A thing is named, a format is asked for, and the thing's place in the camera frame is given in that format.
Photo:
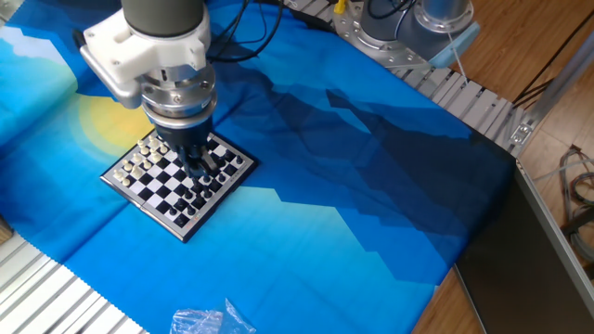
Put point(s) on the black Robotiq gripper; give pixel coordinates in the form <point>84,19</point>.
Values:
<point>185,137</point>

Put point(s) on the black white folding chessboard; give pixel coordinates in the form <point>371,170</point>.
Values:
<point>178,170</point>

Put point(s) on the black chess pawn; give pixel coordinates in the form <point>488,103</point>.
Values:
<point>197,188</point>
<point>172,211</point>
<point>223,163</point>
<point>207,180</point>
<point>181,203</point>
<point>188,195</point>
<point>229,155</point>

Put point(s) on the black chess bishop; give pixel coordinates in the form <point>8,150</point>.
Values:
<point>222,177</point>
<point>199,201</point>

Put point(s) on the black chess king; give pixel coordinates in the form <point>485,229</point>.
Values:
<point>207,193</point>

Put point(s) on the black chess rook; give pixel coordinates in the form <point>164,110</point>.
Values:
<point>181,220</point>
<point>239,160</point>

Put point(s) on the black chess knight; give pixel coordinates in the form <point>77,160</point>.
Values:
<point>191,210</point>

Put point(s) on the white chess queen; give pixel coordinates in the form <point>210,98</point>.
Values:
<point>152,141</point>

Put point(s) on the white chess king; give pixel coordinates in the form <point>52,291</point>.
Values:
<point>143,148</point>

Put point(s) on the white chess bishop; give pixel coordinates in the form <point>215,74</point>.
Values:
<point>137,158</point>

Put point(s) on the white chess knight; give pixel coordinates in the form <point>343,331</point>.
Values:
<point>127,165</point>

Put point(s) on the white chess rook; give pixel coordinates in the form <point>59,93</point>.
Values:
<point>118,174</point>

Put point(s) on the silver vented wrist box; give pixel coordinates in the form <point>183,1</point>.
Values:
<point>111,83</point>

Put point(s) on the blue mountain print cloth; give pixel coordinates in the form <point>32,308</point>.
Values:
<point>301,232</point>

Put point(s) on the clear plastic zip bag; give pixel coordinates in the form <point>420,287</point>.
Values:
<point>204,322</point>

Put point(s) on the yellow plastic object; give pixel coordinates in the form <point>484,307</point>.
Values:
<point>340,5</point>

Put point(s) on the black aluminium framed panel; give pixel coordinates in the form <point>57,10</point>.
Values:
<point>520,269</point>

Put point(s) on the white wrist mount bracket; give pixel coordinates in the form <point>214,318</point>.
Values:
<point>139,51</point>

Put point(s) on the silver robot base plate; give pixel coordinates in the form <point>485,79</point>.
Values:
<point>352,34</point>

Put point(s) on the aluminium corner bracket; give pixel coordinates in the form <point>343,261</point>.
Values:
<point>520,133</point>

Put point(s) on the aluminium frame beam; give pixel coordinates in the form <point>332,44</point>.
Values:
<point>561,81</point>

